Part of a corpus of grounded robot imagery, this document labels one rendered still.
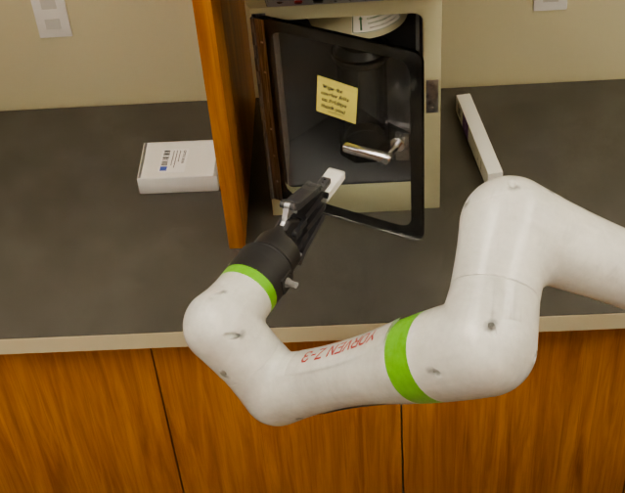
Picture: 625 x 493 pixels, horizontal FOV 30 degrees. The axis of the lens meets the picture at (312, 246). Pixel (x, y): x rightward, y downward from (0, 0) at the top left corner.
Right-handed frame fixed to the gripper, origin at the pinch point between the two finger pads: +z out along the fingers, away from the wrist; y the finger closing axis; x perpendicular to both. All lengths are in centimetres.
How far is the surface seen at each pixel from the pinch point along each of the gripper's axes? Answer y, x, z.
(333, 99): 6.1, 5.7, 14.3
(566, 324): -28.2, -38.5, 11.8
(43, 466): -65, 53, -31
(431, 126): -6.5, -6.1, 29.0
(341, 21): 14.7, 8.7, 24.8
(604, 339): -36, -44, 18
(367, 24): 14.1, 4.5, 26.1
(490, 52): -20, -1, 74
